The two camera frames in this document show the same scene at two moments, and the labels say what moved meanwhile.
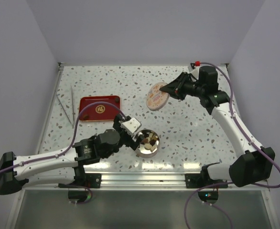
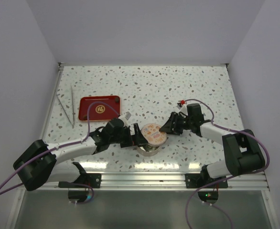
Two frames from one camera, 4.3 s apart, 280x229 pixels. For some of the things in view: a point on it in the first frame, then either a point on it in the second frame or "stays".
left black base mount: x=87 y=180 stays
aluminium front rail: x=120 y=182 stays
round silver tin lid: x=156 y=98 -> x=152 y=134
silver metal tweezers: x=72 y=123 stays
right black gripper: x=173 y=88 -> x=169 y=127
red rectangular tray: x=99 y=112 stays
